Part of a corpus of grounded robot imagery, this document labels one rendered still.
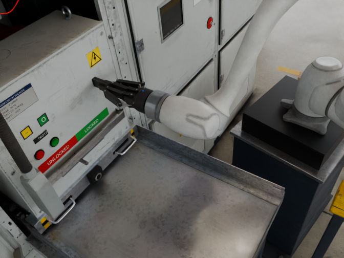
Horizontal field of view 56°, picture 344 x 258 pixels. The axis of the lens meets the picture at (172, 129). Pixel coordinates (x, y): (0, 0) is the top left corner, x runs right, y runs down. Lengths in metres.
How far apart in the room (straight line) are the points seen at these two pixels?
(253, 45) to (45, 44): 0.59
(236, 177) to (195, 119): 0.44
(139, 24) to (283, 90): 0.77
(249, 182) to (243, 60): 0.47
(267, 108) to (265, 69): 1.76
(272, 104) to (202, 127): 0.74
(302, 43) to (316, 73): 2.37
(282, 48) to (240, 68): 2.63
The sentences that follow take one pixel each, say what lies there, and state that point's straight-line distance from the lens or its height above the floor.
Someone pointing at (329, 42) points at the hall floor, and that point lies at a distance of 3.79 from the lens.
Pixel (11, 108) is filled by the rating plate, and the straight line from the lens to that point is 0.95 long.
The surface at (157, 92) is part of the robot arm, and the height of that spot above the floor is 1.27.
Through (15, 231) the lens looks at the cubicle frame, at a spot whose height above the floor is 0.92.
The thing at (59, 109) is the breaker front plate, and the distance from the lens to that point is 1.05.
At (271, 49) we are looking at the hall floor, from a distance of 3.56.
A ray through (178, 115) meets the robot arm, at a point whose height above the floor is 1.27.
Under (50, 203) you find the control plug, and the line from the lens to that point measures 1.02.
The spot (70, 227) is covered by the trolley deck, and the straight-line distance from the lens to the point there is 1.23.
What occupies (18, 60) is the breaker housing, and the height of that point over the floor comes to 1.39.
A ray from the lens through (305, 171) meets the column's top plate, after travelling 1.44.
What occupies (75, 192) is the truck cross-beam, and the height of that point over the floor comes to 0.89.
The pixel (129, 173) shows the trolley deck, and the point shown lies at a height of 0.85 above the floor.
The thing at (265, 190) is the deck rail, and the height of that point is 0.86.
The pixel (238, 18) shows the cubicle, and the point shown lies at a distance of 2.10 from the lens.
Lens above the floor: 1.85
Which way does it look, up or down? 45 degrees down
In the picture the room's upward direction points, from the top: 7 degrees counter-clockwise
